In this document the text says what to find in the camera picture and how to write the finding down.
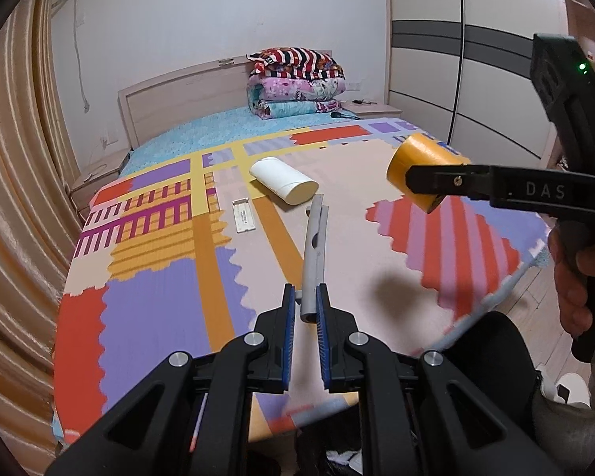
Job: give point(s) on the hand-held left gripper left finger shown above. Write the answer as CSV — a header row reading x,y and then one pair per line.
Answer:
x,y
290,327

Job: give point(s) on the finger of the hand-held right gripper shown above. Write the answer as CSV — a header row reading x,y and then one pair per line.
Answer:
x,y
451,181

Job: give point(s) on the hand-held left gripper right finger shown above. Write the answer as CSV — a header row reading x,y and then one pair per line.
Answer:
x,y
322,332

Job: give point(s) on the grey tube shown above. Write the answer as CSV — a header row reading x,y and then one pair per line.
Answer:
x,y
313,258

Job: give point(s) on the black-lined trash bin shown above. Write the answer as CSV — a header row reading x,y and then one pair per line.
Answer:
x,y
337,458

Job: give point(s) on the person's right hand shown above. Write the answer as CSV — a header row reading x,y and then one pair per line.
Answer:
x,y
572,287

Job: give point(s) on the wooden nightstand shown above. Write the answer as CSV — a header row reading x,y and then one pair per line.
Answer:
x,y
377,109
99,178

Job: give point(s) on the small dark items on nightstand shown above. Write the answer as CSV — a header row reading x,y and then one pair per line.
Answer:
x,y
363,102

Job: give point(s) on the white wardrobe with dark stripes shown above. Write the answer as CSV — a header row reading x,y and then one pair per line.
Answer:
x,y
476,59

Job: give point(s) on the colourful patterned play mat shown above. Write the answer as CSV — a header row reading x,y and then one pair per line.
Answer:
x,y
153,297

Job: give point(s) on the white cylinder roll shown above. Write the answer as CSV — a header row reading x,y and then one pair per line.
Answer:
x,y
280,181

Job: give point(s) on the pink printed folded blanket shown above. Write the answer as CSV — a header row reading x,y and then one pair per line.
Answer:
x,y
297,90

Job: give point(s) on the blue folded blanket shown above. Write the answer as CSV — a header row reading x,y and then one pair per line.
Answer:
x,y
287,108

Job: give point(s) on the striped folded blanket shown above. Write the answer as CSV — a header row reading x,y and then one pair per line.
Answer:
x,y
297,62

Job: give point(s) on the bed with blue sheet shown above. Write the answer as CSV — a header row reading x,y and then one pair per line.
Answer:
x,y
188,139

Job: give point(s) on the white slipper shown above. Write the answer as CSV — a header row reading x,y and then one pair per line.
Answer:
x,y
572,389

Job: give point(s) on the wooden bed headboard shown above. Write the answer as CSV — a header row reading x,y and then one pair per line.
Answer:
x,y
178,94

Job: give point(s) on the beige curtain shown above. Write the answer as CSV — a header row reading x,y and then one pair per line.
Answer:
x,y
20,208

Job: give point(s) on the white wall outlet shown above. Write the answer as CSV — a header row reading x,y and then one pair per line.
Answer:
x,y
354,85
111,139

